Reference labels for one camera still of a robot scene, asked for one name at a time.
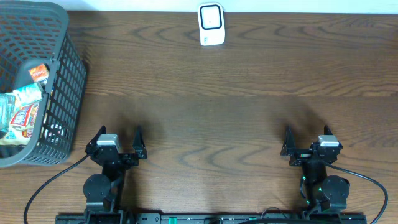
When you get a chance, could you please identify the white barcode scanner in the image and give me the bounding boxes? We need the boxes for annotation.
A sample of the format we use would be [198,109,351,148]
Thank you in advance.
[197,2,226,46]

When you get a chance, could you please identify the dark grey plastic basket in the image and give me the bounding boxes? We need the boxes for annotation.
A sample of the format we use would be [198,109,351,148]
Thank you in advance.
[1,1,87,167]

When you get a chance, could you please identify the teal candy packet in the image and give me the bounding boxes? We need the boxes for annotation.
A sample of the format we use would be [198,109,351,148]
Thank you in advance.
[1,93,16,130]

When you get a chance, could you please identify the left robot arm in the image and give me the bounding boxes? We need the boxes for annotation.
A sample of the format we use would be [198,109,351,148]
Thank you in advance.
[83,126,147,223]

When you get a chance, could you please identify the large yellow snack bag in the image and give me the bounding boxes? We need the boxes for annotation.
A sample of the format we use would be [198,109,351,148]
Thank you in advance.
[1,102,39,146]

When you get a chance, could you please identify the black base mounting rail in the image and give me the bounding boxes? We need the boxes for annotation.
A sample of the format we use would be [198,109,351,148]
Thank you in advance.
[55,212,368,224]

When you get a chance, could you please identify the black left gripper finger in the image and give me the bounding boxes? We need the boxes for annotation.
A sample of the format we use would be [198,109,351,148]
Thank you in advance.
[132,126,146,154]
[88,126,106,149]

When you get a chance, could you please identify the light green snack packet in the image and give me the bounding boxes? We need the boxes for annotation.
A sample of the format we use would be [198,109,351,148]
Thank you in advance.
[12,83,43,107]

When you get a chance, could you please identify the orange candy packet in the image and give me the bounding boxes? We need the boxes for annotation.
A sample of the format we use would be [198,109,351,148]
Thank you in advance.
[29,64,49,86]

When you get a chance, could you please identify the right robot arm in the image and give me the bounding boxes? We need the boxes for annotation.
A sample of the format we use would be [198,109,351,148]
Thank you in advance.
[280,126,350,220]

